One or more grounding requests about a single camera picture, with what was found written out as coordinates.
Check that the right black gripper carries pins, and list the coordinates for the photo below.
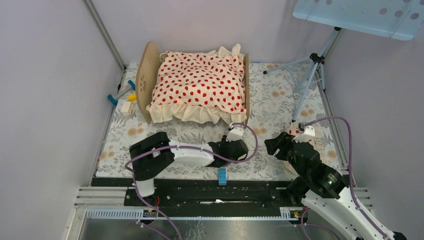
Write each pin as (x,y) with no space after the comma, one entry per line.
(281,141)

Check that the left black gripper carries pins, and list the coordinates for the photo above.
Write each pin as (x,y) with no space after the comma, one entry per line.
(223,141)

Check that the large strawberry print cushion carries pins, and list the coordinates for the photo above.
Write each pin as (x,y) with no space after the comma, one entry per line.
(198,86)

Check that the wooden pet bed frame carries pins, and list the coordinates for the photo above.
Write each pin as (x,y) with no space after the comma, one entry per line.
(145,82)

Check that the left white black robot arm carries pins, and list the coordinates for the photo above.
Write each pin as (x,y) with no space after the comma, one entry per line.
(152,155)

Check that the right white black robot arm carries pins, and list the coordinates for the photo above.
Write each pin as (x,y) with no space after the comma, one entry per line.
(327,192)

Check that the blue toy brick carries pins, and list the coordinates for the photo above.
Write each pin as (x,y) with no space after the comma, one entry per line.
(222,176)

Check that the small strawberry print pillow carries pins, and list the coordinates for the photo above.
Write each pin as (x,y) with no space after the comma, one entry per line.
(292,128)

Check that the floral table mat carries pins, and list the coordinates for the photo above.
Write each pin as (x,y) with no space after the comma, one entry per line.
(272,103)

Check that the grey tripod stand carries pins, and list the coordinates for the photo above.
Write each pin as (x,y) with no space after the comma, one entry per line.
(313,75)

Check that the beige wooden toy block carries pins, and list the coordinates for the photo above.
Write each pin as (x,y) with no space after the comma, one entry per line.
(126,108)

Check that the yellow toy block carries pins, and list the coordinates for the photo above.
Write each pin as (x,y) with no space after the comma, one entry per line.
(132,97)

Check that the light blue perforated tray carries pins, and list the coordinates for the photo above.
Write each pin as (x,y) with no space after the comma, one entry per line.
(394,19)

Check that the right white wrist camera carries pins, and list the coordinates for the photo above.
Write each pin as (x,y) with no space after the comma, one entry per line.
(306,134)

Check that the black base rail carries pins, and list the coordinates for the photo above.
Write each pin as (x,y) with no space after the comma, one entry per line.
(206,198)

